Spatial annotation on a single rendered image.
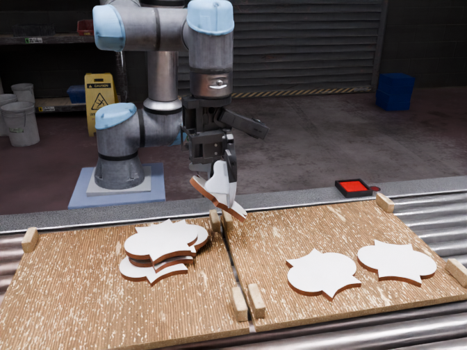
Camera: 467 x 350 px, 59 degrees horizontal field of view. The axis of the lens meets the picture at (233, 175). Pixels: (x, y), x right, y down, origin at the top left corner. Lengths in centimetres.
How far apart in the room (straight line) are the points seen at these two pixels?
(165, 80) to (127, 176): 30
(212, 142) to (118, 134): 52
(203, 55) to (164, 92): 52
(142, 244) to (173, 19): 42
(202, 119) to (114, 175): 57
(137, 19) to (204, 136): 23
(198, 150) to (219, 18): 23
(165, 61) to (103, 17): 44
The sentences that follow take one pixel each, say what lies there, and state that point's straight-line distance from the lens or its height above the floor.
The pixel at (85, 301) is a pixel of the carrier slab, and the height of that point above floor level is 94.
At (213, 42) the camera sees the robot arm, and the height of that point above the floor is 135.
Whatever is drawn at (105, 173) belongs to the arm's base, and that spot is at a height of 93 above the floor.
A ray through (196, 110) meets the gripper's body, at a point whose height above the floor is 124.
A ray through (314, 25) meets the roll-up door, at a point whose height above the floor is 92.
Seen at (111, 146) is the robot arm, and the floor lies 101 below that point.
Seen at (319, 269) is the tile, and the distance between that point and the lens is 81.
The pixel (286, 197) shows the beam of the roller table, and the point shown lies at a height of 92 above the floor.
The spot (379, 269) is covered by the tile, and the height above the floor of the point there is 95.
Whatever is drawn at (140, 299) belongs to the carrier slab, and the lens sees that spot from 76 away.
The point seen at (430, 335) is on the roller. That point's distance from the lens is 79.
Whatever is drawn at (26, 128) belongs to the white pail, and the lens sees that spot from 437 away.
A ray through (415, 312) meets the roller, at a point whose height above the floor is 91.
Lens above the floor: 144
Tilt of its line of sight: 25 degrees down
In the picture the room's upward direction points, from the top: straight up
